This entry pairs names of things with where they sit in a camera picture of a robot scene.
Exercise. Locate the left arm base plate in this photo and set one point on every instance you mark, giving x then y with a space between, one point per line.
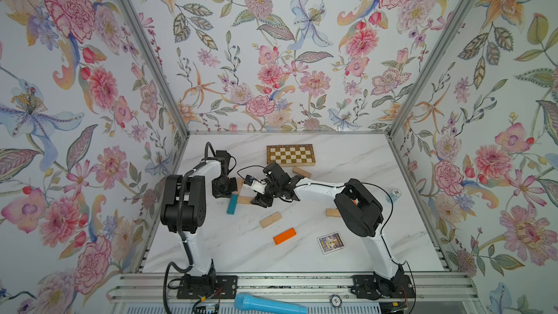
196 287

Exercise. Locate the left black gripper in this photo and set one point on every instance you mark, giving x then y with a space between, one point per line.
219 195

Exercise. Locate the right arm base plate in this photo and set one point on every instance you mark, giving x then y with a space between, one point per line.
375 287

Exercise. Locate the natural block below chessboard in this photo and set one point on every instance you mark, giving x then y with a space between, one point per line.
301 172

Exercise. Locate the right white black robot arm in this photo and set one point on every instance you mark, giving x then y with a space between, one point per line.
362 214

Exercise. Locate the playing card box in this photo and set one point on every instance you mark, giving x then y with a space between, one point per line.
330 243

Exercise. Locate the natural block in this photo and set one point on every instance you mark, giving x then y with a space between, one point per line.
268 221
244 200
333 213
240 183
301 172

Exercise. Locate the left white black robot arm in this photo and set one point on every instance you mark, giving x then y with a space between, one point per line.
184 208

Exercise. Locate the teal wooden block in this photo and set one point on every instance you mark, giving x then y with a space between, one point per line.
233 203

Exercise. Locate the aluminium front rail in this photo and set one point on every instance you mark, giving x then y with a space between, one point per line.
311 287

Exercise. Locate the wooden chessboard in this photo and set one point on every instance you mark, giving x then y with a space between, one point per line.
298 155

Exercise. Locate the blue microphone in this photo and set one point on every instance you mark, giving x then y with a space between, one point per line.
244 302

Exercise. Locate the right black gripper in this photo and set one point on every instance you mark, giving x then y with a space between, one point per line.
261 200

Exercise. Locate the orange block front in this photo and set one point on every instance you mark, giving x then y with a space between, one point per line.
284 236

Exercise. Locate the small blue white cup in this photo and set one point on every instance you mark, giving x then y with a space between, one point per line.
395 194

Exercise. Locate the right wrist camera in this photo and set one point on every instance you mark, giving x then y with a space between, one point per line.
255 185

